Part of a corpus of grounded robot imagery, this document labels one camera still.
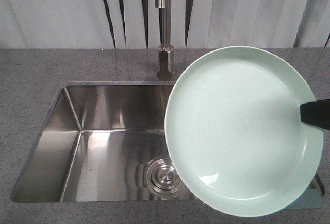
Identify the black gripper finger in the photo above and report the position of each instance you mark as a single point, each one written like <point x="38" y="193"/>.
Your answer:
<point x="316" y="113"/>

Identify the mint green round plate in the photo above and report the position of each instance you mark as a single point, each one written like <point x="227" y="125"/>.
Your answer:
<point x="234" y="133"/>

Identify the grey roll-up drying rack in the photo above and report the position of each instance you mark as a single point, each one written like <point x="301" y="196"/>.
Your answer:
<point x="310" y="199"/>

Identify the round steel sink drain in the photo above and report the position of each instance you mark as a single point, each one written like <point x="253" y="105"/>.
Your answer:
<point x="162" y="179"/>

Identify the stainless steel faucet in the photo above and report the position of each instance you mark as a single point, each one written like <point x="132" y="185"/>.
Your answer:
<point x="166" y="50"/>

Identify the stainless steel sink basin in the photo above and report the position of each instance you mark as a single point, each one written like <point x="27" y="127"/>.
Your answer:
<point x="96" y="142"/>

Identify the white pleated curtain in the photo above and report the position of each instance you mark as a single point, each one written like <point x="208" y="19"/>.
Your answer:
<point x="134" y="24"/>

